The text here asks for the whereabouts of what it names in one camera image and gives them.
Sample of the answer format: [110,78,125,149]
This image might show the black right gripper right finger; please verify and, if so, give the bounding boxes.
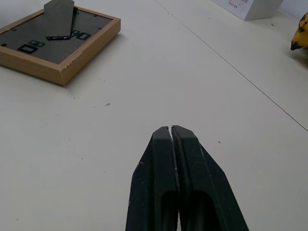
[171,125,250,231]

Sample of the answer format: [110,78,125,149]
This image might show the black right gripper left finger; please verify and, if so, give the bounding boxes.
[125,126,180,231]

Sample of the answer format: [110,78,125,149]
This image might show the white cardboard box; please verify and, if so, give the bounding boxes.
[212,0,283,21]

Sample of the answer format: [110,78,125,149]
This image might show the yellow banana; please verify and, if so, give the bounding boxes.
[290,12,308,51]

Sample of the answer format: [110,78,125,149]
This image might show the wooden picture frame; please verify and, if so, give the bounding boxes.
[0,0,121,86]

